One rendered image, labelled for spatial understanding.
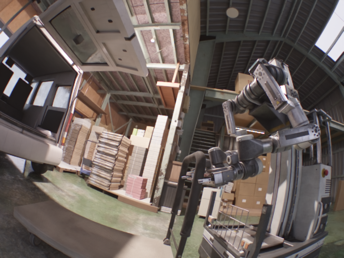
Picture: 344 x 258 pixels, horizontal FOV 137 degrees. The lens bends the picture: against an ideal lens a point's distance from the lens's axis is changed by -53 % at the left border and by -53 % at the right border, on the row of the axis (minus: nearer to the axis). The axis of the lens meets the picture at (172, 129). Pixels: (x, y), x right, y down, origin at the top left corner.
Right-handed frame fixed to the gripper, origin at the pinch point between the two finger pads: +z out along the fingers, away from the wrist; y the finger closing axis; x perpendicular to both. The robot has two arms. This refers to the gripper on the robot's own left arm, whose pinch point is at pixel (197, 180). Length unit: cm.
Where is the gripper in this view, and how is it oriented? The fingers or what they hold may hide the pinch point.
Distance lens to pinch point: 56.6
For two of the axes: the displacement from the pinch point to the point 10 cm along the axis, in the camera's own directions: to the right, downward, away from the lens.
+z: -9.8, 0.9, -1.5
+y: -1.2, 2.8, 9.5
